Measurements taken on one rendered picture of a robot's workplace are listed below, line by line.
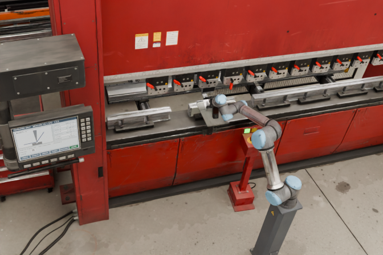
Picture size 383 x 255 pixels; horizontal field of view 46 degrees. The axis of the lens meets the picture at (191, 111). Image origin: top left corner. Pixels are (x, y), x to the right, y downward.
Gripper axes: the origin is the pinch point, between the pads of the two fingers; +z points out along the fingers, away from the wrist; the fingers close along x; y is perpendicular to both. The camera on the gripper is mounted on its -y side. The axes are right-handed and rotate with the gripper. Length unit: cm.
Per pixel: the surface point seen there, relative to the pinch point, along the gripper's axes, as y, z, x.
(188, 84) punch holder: 16.6, -15.5, 19.8
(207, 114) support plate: -5.3, -3.2, 3.7
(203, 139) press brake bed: -22.9, 19.5, 3.1
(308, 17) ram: 59, -44, -67
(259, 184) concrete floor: -65, 77, -61
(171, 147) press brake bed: -28.1, 19.3, 29.9
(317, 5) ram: 66, -51, -71
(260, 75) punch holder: 23.6, -9.1, -39.8
